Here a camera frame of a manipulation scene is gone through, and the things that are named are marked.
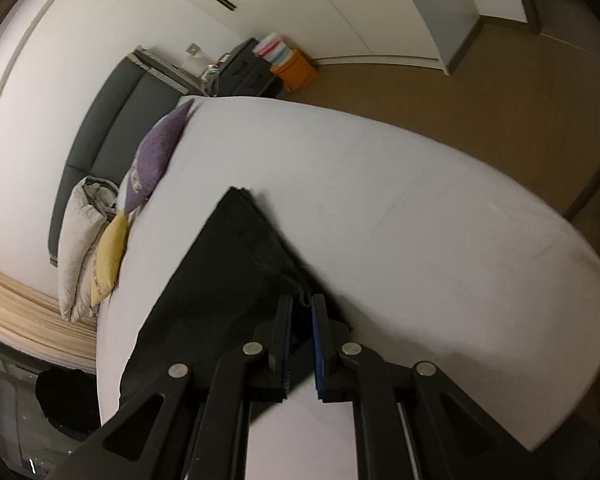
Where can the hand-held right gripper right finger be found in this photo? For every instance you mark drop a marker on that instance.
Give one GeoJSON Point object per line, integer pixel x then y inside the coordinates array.
{"type": "Point", "coordinates": [320, 350]}

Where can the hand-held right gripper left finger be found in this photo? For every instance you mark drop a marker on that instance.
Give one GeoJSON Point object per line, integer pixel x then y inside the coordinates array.
{"type": "Point", "coordinates": [280, 360]}

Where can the black pants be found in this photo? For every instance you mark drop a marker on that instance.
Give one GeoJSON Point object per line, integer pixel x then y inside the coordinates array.
{"type": "Point", "coordinates": [220, 280]}

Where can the bed with white sheet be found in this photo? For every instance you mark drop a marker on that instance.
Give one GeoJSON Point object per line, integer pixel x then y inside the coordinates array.
{"type": "Point", "coordinates": [405, 210]}

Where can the yellow cushion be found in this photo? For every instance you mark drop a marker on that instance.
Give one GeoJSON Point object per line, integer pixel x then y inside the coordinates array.
{"type": "Point", "coordinates": [110, 255]}

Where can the dark chair with clothes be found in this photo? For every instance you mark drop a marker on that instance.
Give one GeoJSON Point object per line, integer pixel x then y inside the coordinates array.
{"type": "Point", "coordinates": [65, 400]}

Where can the stacked beige pillows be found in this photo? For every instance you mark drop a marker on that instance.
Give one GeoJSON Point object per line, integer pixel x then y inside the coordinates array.
{"type": "Point", "coordinates": [77, 240]}

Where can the purple cushion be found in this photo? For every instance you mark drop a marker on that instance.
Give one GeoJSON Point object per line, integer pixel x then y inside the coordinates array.
{"type": "Point", "coordinates": [157, 155]}

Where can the beige curtain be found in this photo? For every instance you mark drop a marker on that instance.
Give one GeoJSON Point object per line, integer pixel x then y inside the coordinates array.
{"type": "Point", "coordinates": [25, 310]}

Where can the orange box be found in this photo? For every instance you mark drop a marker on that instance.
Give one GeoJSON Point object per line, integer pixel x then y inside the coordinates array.
{"type": "Point", "coordinates": [297, 72]}

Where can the dark nightstand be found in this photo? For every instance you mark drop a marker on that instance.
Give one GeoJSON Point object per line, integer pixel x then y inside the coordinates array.
{"type": "Point", "coordinates": [250, 75]}

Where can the grey upholstered headboard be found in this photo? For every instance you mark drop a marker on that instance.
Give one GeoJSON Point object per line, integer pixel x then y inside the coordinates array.
{"type": "Point", "coordinates": [115, 110]}

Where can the striped white container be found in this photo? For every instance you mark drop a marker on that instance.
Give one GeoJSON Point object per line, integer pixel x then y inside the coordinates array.
{"type": "Point", "coordinates": [275, 47]}

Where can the white wardrobe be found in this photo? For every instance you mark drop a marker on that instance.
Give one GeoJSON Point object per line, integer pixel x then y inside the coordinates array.
{"type": "Point", "coordinates": [380, 5]}

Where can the wall socket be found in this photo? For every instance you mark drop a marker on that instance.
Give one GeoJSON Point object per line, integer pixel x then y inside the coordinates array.
{"type": "Point", "coordinates": [192, 49]}

